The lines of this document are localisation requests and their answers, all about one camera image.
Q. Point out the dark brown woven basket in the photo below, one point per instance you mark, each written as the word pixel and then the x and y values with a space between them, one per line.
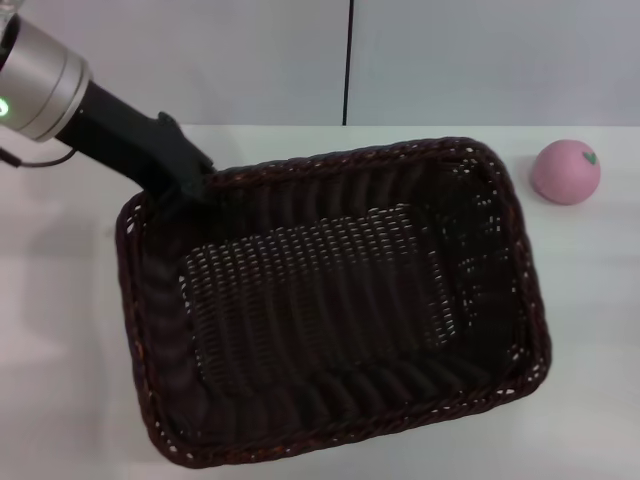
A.
pixel 320 310

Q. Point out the black vertical wall strip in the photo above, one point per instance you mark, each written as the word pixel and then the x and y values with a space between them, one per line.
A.
pixel 347 60

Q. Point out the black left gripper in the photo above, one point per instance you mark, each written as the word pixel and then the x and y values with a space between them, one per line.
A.
pixel 130 145

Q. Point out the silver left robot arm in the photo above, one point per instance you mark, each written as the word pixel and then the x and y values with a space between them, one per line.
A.
pixel 42 90

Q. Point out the pink peach toy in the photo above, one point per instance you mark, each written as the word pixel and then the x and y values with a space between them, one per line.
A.
pixel 565 172

